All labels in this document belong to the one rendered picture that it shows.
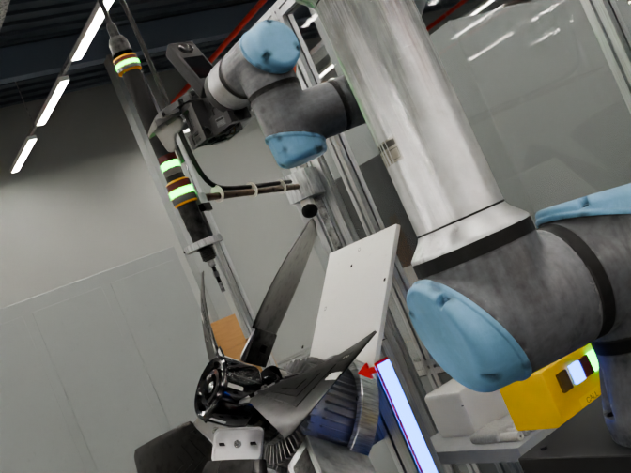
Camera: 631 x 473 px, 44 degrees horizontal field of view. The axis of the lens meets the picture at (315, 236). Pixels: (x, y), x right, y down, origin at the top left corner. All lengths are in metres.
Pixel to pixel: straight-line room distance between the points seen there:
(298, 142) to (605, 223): 0.47
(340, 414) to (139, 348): 5.69
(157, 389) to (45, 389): 0.93
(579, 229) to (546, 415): 0.55
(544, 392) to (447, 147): 0.62
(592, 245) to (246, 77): 0.55
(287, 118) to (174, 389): 6.16
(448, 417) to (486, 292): 1.20
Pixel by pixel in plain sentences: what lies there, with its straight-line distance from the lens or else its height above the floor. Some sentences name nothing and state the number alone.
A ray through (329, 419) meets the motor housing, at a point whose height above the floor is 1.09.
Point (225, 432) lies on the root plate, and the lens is 1.46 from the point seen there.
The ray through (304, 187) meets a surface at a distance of 1.93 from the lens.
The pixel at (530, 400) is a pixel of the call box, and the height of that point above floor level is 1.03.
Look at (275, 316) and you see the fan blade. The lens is 1.50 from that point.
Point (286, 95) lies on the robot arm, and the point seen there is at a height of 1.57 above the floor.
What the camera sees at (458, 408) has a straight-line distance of 1.83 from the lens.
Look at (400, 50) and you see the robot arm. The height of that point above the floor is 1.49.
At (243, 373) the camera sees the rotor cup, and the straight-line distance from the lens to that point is 1.44.
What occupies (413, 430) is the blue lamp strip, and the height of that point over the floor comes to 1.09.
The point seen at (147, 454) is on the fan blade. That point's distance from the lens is 1.70.
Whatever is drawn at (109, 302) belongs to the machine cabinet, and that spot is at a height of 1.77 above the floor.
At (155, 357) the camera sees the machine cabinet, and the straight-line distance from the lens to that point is 7.12.
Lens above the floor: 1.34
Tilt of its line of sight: 2 degrees up
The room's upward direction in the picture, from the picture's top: 23 degrees counter-clockwise
